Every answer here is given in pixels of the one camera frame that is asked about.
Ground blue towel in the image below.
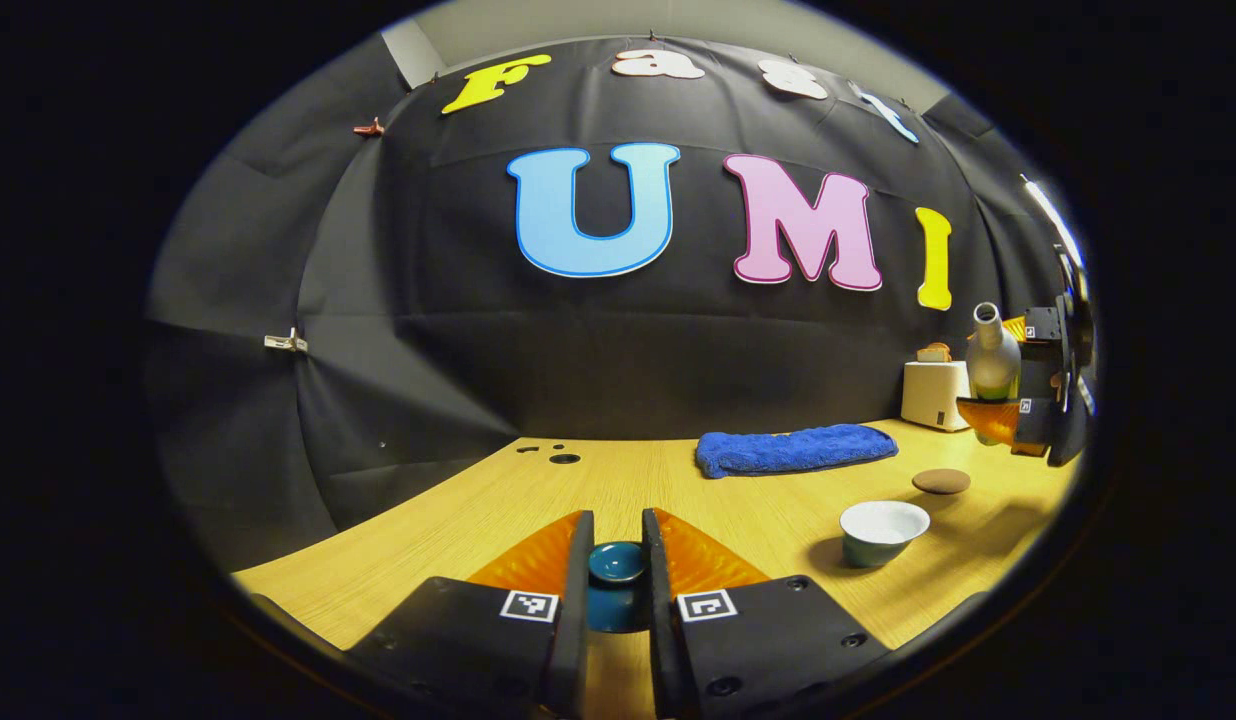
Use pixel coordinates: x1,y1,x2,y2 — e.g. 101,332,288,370
695,424,900,479

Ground black backdrop cloth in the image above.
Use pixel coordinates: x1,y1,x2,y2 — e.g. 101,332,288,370
146,35,1089,571

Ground white and green teacup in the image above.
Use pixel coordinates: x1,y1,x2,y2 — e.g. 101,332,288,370
839,500,932,569

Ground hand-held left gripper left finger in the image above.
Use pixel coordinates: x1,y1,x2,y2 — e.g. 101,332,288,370
343,510,596,720

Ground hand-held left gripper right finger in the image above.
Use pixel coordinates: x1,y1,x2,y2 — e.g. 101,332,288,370
641,508,891,720

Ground white toaster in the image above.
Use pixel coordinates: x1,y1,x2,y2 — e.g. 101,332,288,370
900,360,974,433

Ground green label silver water bottle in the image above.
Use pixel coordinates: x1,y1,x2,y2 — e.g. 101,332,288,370
965,302,1023,403

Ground teal teacup lid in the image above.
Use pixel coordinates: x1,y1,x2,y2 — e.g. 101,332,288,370
586,540,651,634

